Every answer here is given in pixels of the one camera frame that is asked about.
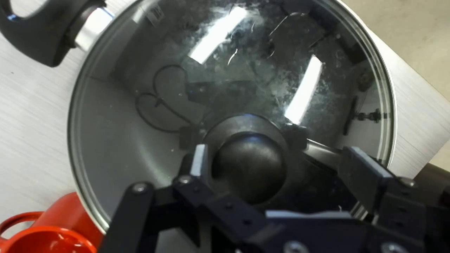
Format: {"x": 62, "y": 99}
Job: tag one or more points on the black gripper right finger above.
{"x": 367, "y": 176}

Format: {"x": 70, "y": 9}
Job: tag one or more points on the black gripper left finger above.
{"x": 200, "y": 162}

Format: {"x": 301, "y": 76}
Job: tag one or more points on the glass lid with black knob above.
{"x": 234, "y": 51}

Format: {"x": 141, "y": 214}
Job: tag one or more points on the red bowl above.
{"x": 51, "y": 229}

